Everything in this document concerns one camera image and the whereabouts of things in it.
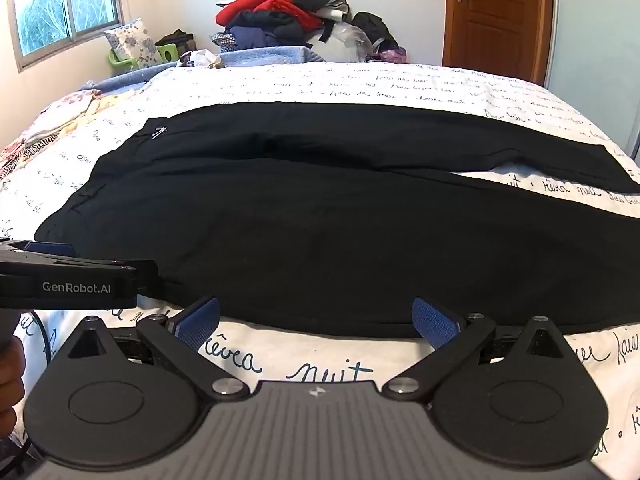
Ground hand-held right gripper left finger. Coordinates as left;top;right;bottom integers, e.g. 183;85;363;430
55;296;248;402

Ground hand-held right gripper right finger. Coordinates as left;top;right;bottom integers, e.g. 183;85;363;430
381;297;581;402

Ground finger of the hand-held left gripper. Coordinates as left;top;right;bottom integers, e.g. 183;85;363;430
0;257;161;297
0;239;77;260

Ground black pants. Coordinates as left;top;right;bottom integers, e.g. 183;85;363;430
34;101;640;339

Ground person's left hand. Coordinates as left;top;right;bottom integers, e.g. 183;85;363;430
0;335;27;442

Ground pale floral sheet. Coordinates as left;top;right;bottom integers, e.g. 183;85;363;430
0;87;126;181

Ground crumpled white printed cloth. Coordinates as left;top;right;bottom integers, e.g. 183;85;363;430
179;49;224;69

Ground floral pillow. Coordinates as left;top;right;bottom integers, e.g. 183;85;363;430
104;17;163;68

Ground green plastic chair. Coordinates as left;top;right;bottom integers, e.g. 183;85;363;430
109;42;180;71

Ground dark bag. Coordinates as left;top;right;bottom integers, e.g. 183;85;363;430
156;30;196;57

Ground window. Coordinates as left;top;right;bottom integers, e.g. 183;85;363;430
0;0;126;73

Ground blue blanket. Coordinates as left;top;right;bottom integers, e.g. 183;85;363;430
90;46;326;93

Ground white script-printed blanket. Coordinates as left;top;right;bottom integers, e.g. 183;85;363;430
0;60;640;480

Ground pile of clothes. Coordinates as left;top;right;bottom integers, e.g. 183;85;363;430
210;0;408;66

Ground wooden door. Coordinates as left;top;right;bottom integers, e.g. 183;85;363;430
442;0;556;86

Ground pale wardrobe panel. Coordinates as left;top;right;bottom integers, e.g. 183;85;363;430
545;0;640;161

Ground black cable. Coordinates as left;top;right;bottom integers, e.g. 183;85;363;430
20;309;55;366

